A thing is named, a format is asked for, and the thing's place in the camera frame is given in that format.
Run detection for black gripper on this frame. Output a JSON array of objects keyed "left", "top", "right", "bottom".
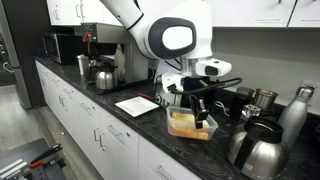
[{"left": 181, "top": 75, "right": 216, "bottom": 130}]

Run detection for clear plastic lunchbox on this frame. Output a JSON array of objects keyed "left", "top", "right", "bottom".
[{"left": 165, "top": 105, "right": 220, "bottom": 141}]

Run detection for stainless steel toaster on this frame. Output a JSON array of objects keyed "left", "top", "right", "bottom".
[{"left": 153, "top": 74, "right": 188, "bottom": 108}]

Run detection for black plastic cup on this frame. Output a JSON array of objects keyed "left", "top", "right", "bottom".
[{"left": 229, "top": 86, "right": 256, "bottom": 122}]

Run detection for clear glass jar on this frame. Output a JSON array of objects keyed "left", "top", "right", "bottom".
[{"left": 240, "top": 103, "right": 262, "bottom": 123}]

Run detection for red pen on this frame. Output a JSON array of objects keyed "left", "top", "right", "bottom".
[{"left": 137, "top": 92, "right": 155, "bottom": 101}]

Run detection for white square plate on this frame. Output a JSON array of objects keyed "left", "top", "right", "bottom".
[{"left": 114, "top": 95, "right": 160, "bottom": 118}]

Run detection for steel filter basket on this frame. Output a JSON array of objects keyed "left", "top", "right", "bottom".
[{"left": 251, "top": 88, "right": 279, "bottom": 112}]

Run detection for steel carafe with open collar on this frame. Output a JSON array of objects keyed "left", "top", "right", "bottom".
[{"left": 226, "top": 115, "right": 291, "bottom": 180}]

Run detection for black steel coffee maker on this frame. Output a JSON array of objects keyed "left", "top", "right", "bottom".
[{"left": 73, "top": 22, "right": 155, "bottom": 96}]

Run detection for white base cabinets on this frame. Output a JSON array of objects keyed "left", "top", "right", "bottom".
[{"left": 34, "top": 59, "right": 204, "bottom": 180}]

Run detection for stainless steel water bottle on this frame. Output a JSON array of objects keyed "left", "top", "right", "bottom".
[{"left": 276, "top": 85, "right": 316, "bottom": 149}]

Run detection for steel carafe with black lid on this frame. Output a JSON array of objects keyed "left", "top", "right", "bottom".
[{"left": 94, "top": 62, "right": 120, "bottom": 90}]

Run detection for brown cork coaster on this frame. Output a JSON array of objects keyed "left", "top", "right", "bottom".
[{"left": 87, "top": 64, "right": 98, "bottom": 82}]

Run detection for silver cylindrical canister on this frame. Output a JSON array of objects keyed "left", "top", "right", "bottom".
[{"left": 76, "top": 54, "right": 90, "bottom": 77}]

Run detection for red hot water tap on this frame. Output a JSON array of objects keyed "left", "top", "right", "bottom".
[{"left": 82, "top": 31, "right": 93, "bottom": 44}]

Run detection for black microwave oven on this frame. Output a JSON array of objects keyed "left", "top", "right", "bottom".
[{"left": 42, "top": 32, "right": 84, "bottom": 65}]

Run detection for black orange bar clamp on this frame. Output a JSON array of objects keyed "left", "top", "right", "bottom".
[{"left": 28, "top": 143, "right": 64, "bottom": 169}]

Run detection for black robot cart top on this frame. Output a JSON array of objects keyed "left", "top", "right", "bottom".
[{"left": 0, "top": 137, "right": 81, "bottom": 180}]

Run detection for stainless steel refrigerator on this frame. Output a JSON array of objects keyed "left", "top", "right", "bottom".
[{"left": 0, "top": 0, "right": 48, "bottom": 110}]

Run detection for aluminium extrusion rails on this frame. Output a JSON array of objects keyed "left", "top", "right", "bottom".
[{"left": 0, "top": 158, "right": 34, "bottom": 180}]

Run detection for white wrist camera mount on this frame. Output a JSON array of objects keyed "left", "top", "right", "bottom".
[{"left": 161, "top": 71, "right": 185, "bottom": 95}]

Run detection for silver drawer handle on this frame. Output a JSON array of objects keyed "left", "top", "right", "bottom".
[
  {"left": 79, "top": 102, "right": 92, "bottom": 113},
  {"left": 156, "top": 165, "right": 175, "bottom": 180},
  {"left": 107, "top": 124, "right": 123, "bottom": 137}
]

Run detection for silver door handle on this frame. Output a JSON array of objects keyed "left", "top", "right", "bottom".
[
  {"left": 99, "top": 132, "right": 107, "bottom": 152},
  {"left": 93, "top": 127, "right": 101, "bottom": 143}
]

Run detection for white wall cabinets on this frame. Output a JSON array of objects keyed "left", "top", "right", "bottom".
[{"left": 45, "top": 0, "right": 320, "bottom": 28}]

